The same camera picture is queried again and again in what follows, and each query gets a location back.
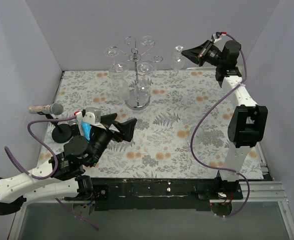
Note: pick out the glitter silver microphone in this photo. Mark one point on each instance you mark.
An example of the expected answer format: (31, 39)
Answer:
(45, 109)

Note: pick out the blue microphone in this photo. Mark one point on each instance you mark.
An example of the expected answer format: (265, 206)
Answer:
(86, 127)

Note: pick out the black microphone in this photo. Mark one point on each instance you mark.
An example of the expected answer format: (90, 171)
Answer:
(74, 127)

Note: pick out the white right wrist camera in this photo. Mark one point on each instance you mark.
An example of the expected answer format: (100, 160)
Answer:
(216, 37)

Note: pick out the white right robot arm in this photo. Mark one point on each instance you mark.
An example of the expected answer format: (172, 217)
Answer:
(247, 124)

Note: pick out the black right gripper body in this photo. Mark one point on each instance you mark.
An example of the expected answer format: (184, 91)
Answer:
(204, 53)

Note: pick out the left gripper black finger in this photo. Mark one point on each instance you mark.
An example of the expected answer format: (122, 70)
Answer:
(125, 130)
(109, 119)

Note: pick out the floral table cloth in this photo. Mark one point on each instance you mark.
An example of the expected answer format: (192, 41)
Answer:
(159, 149)

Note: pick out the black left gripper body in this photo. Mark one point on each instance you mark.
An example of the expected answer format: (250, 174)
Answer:
(111, 132)

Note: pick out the chrome wine glass rack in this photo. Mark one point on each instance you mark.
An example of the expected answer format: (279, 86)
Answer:
(134, 57)

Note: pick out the black base frame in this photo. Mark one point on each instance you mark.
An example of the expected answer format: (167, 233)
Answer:
(141, 193)

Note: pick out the ribbed short glass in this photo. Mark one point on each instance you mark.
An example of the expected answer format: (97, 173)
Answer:
(177, 62)

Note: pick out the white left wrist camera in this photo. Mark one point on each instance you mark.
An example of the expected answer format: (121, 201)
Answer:
(91, 116)

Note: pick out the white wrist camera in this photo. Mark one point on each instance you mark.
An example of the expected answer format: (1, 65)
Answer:
(91, 116)
(216, 37)

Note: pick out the ribbed stemmed wine glass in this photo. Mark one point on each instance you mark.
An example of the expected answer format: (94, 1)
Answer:
(124, 93)

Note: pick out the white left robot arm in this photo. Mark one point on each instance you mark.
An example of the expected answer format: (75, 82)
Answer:
(63, 176)

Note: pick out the clear wine glass back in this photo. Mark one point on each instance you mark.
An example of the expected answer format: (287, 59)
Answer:
(147, 41)

